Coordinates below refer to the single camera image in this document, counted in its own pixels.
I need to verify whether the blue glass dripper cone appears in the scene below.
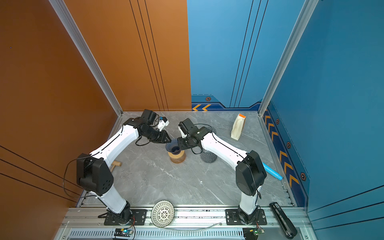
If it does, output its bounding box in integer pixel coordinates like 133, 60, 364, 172
166, 142, 181, 155

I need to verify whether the coffee filter box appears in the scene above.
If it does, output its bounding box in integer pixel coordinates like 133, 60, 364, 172
231, 114, 246, 141

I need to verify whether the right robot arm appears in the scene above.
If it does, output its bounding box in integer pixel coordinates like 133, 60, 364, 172
177, 119, 267, 216

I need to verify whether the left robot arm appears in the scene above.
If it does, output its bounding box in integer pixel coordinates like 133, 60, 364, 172
76, 110, 171, 214

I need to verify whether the grey glass dripper cone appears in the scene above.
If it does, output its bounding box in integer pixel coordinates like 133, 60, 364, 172
207, 126, 217, 134

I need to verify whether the orange glass carafe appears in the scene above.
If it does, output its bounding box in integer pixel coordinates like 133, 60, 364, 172
170, 154, 186, 164

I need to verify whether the grey glass mug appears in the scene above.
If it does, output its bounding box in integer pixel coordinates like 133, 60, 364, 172
200, 151, 218, 164

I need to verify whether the wooden mallet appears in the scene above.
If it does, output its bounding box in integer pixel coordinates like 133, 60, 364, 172
110, 161, 123, 172

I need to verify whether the white patterned bowl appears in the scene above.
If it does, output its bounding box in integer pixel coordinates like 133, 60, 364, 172
151, 200, 175, 228

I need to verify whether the blue cylinder tool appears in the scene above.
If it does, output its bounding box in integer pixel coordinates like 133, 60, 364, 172
263, 163, 283, 181

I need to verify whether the left circuit board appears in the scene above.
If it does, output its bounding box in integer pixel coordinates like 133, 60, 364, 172
114, 228, 134, 240

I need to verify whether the circuit board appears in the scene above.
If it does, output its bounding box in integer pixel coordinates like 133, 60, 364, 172
243, 228, 265, 240
114, 228, 134, 240

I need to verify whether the right circuit board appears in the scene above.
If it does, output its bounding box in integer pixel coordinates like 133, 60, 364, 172
243, 228, 265, 240

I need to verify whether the black stapler-like tool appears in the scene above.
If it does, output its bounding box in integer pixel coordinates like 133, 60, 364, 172
269, 202, 298, 240

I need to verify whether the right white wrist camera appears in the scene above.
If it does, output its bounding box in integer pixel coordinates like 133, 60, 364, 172
178, 123, 188, 139

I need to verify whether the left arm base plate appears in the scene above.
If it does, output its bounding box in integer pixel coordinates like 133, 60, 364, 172
104, 209, 147, 226

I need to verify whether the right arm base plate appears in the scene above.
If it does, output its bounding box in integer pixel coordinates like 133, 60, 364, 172
225, 208, 268, 226

